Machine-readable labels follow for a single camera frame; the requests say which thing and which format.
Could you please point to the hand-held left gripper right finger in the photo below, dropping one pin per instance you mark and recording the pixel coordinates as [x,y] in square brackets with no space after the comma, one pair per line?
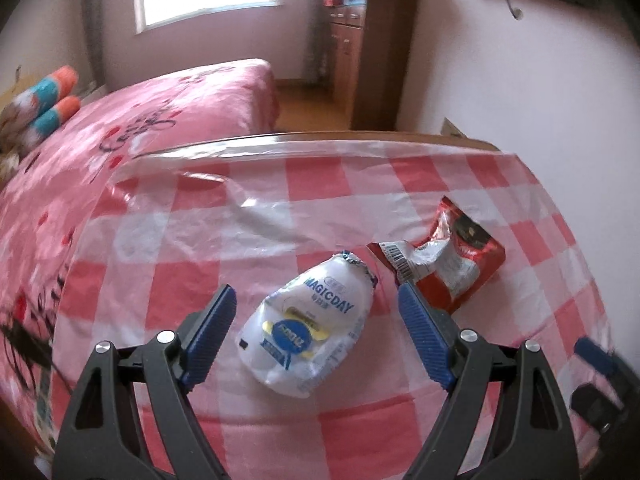
[425,335]

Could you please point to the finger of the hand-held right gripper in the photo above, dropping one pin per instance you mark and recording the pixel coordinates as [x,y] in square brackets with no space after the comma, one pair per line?
[595,355]
[595,407]

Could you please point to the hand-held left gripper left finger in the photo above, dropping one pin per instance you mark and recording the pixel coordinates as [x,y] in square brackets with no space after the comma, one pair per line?
[212,332]

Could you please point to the white milk pouch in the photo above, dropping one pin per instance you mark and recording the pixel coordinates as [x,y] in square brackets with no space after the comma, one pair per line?
[305,330]

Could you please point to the red snack packet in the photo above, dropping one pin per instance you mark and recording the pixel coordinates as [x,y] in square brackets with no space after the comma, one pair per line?
[475,255]

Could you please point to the brown wooden cabinet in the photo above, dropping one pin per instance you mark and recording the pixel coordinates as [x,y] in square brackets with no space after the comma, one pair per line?
[375,60]

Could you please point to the rolled cartoon quilt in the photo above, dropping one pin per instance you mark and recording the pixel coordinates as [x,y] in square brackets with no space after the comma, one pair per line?
[47,100]

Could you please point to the grey curtain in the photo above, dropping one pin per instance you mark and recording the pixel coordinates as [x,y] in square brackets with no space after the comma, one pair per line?
[317,55]
[94,20]

